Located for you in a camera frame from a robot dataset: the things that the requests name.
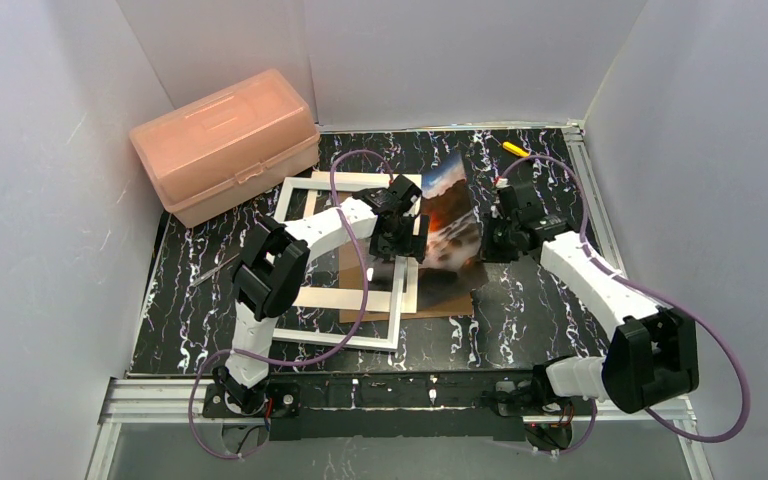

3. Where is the sunset photo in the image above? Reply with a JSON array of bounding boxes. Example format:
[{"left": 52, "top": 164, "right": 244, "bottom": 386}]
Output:
[{"left": 420, "top": 151, "right": 488, "bottom": 277}]

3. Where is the white picture frame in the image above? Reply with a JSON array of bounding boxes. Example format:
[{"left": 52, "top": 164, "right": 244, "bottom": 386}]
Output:
[{"left": 271, "top": 174, "right": 424, "bottom": 352}]

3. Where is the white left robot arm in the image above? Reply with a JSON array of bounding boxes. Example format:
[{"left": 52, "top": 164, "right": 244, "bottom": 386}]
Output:
[{"left": 225, "top": 175, "right": 429, "bottom": 389}]

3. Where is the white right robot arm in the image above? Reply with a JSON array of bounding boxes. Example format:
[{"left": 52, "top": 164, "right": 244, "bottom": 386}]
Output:
[{"left": 480, "top": 179, "right": 699, "bottom": 413}]

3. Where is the yellow screwdriver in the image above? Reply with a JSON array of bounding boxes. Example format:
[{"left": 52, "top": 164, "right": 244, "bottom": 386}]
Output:
[{"left": 502, "top": 141, "right": 531, "bottom": 158}]

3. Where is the pink plastic storage box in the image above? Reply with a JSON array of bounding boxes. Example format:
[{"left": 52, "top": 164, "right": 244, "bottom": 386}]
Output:
[{"left": 129, "top": 69, "right": 320, "bottom": 228}]

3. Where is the brown frame backing board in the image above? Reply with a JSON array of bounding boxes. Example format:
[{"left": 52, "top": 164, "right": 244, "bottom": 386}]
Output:
[{"left": 337, "top": 245, "right": 488, "bottom": 322}]

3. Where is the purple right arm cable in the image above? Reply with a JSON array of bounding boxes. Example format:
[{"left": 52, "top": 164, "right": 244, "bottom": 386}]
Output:
[{"left": 493, "top": 153, "right": 752, "bottom": 458}]

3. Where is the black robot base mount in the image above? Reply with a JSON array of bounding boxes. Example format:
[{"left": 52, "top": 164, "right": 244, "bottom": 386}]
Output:
[{"left": 196, "top": 368, "right": 591, "bottom": 446}]

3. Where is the aluminium rail frame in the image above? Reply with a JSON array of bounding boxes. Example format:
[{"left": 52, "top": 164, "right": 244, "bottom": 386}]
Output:
[{"left": 114, "top": 128, "right": 699, "bottom": 454}]

